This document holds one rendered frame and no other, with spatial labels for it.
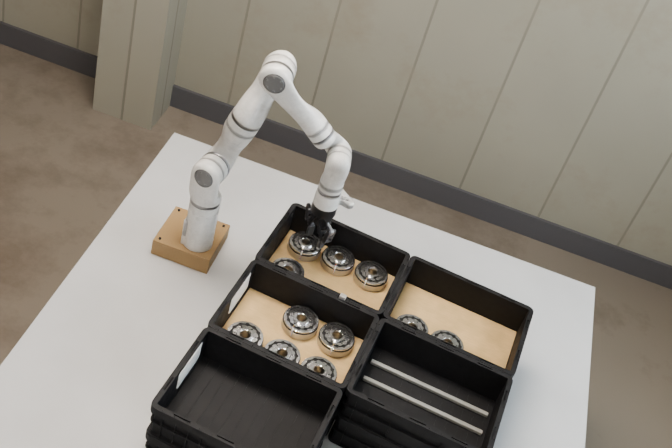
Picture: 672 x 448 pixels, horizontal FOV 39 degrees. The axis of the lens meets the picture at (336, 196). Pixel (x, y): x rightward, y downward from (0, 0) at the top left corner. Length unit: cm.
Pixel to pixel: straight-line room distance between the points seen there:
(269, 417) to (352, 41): 224
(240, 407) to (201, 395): 10
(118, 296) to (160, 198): 47
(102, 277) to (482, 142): 215
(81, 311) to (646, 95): 257
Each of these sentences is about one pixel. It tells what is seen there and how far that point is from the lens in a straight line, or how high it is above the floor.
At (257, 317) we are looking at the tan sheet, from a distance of 270.
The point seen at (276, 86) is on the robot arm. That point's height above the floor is 144.
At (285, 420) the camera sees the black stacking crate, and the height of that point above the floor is 83.
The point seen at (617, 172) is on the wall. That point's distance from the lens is 449.
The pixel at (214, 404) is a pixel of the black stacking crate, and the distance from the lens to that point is 249.
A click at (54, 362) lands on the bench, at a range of 270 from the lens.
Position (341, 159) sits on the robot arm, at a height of 125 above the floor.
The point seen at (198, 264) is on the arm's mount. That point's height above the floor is 73.
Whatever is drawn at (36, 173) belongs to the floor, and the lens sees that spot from 432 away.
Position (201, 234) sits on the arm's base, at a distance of 290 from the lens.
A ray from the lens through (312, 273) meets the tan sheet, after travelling 287.
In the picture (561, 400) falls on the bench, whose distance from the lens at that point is 304.
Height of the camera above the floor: 281
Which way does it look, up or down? 39 degrees down
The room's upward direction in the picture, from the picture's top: 18 degrees clockwise
